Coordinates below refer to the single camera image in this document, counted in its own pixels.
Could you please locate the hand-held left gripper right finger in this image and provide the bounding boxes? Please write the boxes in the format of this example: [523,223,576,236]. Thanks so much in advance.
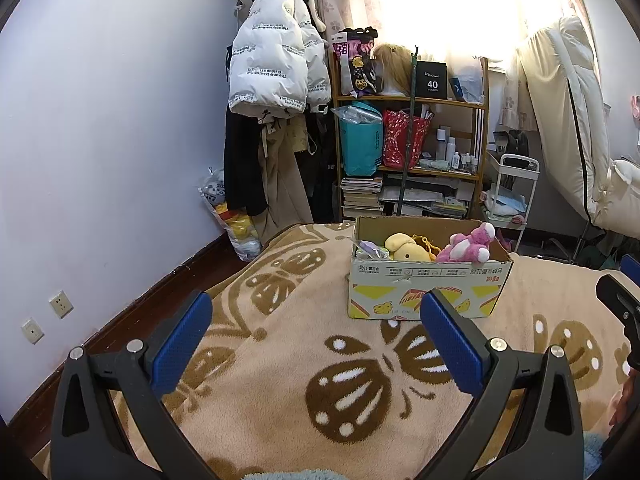
[417,287,586,480]

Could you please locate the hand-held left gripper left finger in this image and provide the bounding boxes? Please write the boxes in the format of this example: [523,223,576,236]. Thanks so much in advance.
[50,290,213,480]

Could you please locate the printed cardboard box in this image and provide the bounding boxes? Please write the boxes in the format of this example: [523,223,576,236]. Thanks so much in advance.
[347,216,515,321]

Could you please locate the pink and white plush toy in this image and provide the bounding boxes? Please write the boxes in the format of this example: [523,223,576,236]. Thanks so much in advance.
[436,222,497,267]

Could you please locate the yellow plush toy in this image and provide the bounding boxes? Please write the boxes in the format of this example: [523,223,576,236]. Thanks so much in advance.
[384,232,442,262]

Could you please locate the person's right hand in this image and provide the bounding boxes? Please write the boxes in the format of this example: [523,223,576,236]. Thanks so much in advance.
[611,372,640,428]

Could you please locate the beige brown patterned blanket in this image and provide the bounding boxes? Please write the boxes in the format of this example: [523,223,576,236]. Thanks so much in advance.
[30,220,640,480]

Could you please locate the white trolley cart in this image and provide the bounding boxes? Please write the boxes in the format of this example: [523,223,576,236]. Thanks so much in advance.
[480,152,541,253]

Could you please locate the clear plastic bag of toys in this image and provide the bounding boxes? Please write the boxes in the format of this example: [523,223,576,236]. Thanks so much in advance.
[199,167,263,262]

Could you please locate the folded light blue cloth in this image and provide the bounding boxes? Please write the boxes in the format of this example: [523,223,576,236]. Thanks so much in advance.
[487,185,528,216]

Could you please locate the white folded mattress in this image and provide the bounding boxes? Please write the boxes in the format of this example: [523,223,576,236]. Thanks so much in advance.
[515,15,640,241]

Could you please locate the stack of books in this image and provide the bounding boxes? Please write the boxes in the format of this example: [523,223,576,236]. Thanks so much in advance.
[340,176,471,221]

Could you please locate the dark bundle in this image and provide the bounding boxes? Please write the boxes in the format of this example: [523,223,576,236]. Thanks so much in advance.
[492,130,531,161]

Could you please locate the black coat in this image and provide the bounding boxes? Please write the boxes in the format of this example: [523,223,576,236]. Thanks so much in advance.
[223,107,268,216]

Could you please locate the beige coat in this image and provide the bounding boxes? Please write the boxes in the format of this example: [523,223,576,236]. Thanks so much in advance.
[257,115,316,238]

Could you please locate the row of white bottles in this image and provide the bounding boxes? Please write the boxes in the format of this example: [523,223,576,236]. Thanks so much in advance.
[435,127,481,171]

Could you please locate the red patterned bag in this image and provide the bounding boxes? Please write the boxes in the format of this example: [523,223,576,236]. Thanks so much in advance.
[382,109,432,171]

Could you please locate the green pole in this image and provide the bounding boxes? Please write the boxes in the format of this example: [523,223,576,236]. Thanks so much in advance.
[397,45,418,218]

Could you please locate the teal bag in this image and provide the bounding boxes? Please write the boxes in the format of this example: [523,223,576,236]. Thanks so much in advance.
[339,101,385,177]

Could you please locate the black garment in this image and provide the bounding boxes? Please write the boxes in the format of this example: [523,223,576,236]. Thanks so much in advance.
[300,110,346,223]

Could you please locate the wooden shelf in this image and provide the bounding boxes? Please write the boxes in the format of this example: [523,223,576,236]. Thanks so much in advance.
[330,52,490,221]

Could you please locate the black cardboard box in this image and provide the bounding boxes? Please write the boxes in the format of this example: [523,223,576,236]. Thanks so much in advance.
[415,60,448,101]

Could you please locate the blonde wig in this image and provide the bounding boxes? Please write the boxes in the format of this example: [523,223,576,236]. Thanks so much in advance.
[372,42,421,96]

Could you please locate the pink black patterned packets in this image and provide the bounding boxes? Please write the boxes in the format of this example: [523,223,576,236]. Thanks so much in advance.
[332,26,381,97]

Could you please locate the white puffer jacket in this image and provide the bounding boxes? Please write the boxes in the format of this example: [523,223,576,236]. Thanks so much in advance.
[227,0,332,120]

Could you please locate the white wall socket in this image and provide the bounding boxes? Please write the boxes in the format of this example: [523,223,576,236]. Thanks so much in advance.
[21,317,45,346]
[48,290,74,319]

